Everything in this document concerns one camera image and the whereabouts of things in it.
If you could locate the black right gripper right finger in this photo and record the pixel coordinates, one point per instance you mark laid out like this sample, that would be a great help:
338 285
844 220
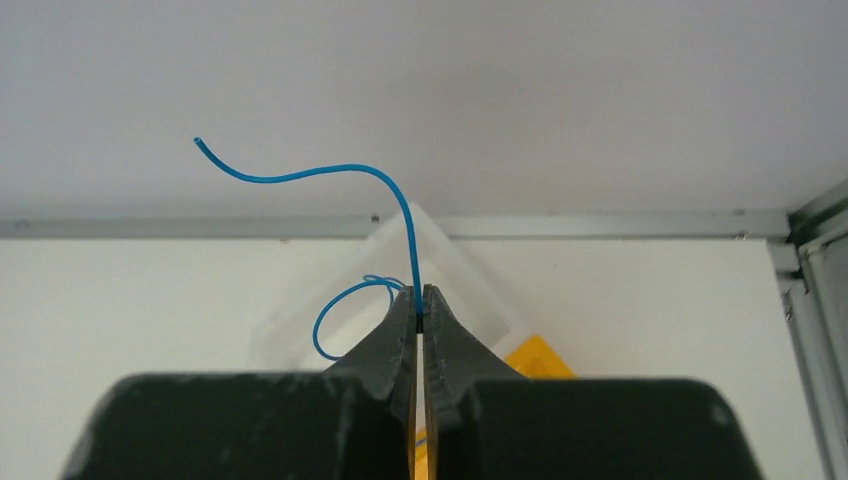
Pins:
487 421

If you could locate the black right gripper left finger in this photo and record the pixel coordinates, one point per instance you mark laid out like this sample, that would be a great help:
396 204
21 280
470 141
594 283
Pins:
352 420

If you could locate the yellow plastic bin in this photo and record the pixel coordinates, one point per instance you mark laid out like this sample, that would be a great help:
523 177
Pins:
533 358

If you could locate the clear plastic bin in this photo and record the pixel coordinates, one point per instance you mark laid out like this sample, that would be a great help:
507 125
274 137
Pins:
321 317

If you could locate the aluminium frame rail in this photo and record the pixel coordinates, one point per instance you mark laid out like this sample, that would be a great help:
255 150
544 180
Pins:
756 224

